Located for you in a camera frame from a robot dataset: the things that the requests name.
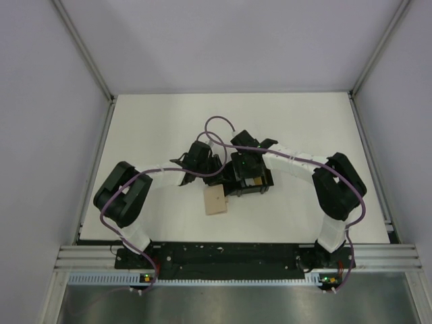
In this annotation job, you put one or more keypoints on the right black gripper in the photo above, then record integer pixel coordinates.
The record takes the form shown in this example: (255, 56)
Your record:
(240, 172)

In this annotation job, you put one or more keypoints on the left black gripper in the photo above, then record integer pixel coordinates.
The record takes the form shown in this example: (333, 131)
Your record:
(214, 159)

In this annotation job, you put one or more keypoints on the black card holder box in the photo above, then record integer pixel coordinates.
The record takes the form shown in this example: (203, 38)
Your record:
(241, 187)

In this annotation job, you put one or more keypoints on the beige card stack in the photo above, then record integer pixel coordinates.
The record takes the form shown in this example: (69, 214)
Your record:
(215, 201)

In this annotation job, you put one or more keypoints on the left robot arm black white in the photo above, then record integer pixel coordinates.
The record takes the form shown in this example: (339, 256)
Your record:
(121, 197)

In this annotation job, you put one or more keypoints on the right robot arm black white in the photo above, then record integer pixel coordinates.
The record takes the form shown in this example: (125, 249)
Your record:
(337, 184)

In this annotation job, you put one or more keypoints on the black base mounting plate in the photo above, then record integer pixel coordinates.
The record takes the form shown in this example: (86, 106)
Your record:
(227, 261)

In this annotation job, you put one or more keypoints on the left aluminium corner post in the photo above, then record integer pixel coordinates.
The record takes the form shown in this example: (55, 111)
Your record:
(82, 49)

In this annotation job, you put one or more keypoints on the aluminium corner post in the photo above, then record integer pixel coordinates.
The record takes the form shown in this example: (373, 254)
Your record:
(82, 49)
(397, 18)

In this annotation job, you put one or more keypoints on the grey slotted cable duct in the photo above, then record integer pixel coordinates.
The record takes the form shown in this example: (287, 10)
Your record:
(141, 280)

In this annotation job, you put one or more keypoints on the aluminium frame rail front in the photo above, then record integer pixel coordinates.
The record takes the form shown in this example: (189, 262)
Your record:
(368, 258)

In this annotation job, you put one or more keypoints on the right aluminium corner post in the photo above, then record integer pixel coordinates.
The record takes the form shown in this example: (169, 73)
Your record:
(397, 18)

